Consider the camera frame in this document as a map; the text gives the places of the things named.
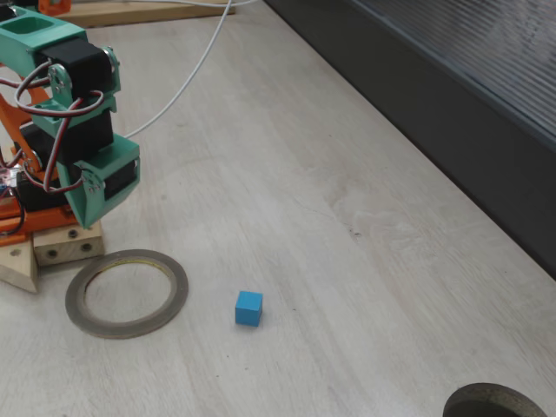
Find blue cube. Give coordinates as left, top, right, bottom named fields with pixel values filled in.
left=235, top=290, right=264, bottom=327

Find grey glass desk partition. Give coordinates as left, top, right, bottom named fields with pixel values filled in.
left=264, top=0, right=556, bottom=281

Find pale wooden plank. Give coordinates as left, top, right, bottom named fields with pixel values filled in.
left=0, top=236, right=40, bottom=295

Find grey ring of tape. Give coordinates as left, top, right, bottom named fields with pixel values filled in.
left=64, top=248, right=190, bottom=341

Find white USB cable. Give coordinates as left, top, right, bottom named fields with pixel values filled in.
left=123, top=0, right=260, bottom=139

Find pale wooden block with holes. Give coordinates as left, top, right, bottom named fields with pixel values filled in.
left=32, top=219, right=107, bottom=267

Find orange printed leader arm part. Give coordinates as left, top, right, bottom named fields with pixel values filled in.
left=37, top=0, right=73, bottom=14

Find red controller board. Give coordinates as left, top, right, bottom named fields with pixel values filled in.
left=0, top=164, right=23, bottom=208

